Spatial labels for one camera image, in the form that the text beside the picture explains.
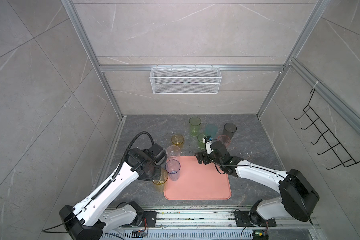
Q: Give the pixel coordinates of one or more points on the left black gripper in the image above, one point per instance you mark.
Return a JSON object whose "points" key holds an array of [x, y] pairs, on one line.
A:
{"points": [[158, 167]]}

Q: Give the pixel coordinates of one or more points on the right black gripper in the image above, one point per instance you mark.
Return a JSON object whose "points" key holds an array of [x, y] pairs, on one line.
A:
{"points": [[204, 154]]}

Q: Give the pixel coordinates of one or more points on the tall yellow plastic cup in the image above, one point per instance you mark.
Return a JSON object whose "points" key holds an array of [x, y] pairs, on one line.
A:
{"points": [[160, 184]]}

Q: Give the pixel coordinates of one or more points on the pink tray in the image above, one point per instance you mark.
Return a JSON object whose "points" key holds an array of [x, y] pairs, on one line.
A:
{"points": [[198, 182]]}

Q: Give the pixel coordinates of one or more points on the blue plastic cup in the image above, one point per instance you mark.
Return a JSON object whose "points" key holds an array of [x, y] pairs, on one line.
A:
{"points": [[173, 168]]}

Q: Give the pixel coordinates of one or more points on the clear plastic cup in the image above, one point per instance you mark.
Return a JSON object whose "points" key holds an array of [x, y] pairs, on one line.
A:
{"points": [[173, 152]]}

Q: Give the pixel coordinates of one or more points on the tall green plastic cup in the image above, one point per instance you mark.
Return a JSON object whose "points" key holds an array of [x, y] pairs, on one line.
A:
{"points": [[195, 125]]}

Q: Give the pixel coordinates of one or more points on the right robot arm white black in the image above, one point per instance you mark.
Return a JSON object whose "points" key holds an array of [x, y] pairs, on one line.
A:
{"points": [[297, 197]]}

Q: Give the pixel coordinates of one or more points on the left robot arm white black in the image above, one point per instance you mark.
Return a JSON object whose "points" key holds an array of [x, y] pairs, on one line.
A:
{"points": [[89, 219]]}

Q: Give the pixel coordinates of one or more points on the short green plastic cup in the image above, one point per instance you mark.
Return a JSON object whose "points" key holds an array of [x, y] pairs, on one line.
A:
{"points": [[200, 139]]}

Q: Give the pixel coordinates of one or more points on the short yellow plastic cup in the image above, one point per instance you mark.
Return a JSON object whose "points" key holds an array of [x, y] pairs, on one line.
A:
{"points": [[178, 140]]}

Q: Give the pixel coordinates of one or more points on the teal plastic cup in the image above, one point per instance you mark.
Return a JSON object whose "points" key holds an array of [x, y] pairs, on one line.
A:
{"points": [[211, 130]]}

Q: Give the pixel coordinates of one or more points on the pink plastic cup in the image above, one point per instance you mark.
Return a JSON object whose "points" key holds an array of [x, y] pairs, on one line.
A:
{"points": [[225, 140]]}

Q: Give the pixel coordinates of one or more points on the dark grey plastic cup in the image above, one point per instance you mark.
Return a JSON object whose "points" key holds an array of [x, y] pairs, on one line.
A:
{"points": [[229, 130]]}

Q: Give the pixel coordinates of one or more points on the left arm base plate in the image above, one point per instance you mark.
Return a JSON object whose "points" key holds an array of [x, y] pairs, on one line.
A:
{"points": [[148, 219]]}

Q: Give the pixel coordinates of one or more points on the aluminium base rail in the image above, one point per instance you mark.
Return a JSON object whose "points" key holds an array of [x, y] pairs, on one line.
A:
{"points": [[214, 223]]}

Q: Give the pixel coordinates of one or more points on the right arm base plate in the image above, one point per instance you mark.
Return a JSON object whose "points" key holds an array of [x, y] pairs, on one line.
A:
{"points": [[246, 219]]}

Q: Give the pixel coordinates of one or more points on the white wire mesh basket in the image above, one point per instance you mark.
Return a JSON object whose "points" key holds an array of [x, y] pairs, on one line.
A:
{"points": [[185, 80]]}

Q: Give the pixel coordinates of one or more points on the black wire hook rack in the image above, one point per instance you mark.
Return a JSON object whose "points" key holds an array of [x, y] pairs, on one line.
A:
{"points": [[326, 135]]}

